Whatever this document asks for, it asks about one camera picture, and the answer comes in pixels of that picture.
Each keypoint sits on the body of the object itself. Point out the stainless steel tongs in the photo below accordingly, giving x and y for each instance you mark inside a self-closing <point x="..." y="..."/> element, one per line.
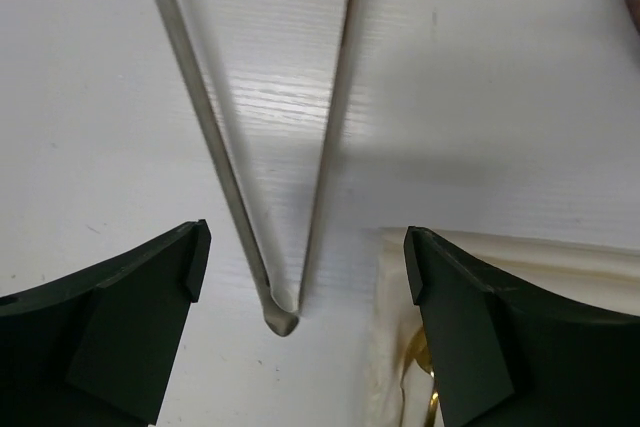
<point x="270" y="82"/>

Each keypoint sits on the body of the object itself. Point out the cream cloth placemat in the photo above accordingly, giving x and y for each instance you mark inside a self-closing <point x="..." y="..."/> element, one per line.
<point x="606" y="278"/>

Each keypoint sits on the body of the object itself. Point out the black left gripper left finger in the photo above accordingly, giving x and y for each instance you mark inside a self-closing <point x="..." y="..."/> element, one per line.
<point x="97" y="347"/>

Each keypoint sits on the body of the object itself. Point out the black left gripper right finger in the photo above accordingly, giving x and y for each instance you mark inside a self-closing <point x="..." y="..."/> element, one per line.
<point x="506" y="352"/>

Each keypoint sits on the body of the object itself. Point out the gold spoon green handle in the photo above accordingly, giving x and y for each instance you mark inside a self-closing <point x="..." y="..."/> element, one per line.
<point x="433" y="406"/>

